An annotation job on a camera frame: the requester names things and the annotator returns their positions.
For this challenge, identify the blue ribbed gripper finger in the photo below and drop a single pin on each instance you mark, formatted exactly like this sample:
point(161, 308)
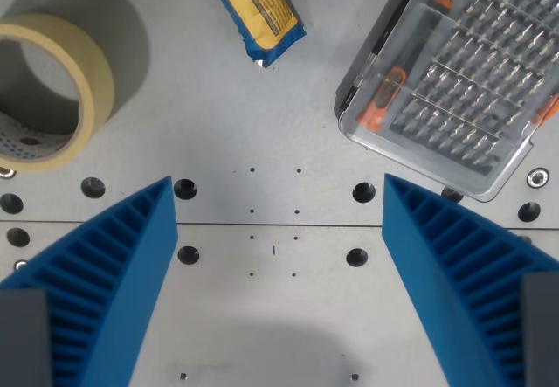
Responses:
point(118, 273)
point(454, 282)

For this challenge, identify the blue and yellow snack bag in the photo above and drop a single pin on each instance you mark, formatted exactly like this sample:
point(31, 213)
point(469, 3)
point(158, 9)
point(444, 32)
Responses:
point(262, 9)

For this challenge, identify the silver table bolt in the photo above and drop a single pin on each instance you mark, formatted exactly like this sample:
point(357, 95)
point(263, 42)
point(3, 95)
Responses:
point(537, 178)
point(20, 265)
point(4, 172)

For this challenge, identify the beige masking tape roll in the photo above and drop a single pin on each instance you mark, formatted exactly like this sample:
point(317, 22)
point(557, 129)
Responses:
point(52, 94)

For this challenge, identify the clear screwdriver bit set case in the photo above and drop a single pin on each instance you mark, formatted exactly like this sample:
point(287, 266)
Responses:
point(454, 77)

